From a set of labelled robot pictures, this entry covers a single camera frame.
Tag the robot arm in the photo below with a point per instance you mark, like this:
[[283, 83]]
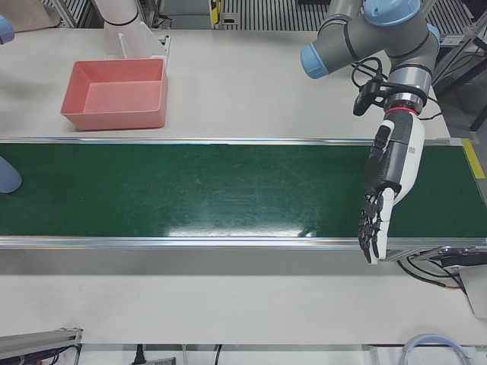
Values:
[[380, 30], [7, 178]]

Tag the black flat device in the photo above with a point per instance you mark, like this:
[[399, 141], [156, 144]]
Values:
[[462, 256]]

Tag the green conveyor belt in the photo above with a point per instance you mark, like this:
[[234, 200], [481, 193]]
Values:
[[190, 190]]

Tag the aluminium frame strut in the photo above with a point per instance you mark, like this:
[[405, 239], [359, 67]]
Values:
[[456, 59]]

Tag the grey angled plate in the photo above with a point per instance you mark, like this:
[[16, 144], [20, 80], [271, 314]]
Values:
[[475, 292]]

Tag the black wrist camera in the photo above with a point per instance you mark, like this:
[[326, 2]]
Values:
[[363, 97]]

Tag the white stand base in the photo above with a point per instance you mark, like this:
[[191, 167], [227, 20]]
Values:
[[121, 34]]

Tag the pink plastic box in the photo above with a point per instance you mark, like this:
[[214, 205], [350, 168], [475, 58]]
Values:
[[114, 95]]

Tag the black power plug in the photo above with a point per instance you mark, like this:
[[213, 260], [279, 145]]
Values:
[[140, 353]]

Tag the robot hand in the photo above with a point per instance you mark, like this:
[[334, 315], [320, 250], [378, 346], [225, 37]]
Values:
[[409, 152]]

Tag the yellow black post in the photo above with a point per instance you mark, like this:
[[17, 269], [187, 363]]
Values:
[[215, 11]]

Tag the aluminium profile rail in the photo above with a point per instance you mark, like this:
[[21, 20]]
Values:
[[38, 342]]

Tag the light blue tube coil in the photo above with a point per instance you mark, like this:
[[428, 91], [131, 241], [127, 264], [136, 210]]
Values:
[[412, 348]]

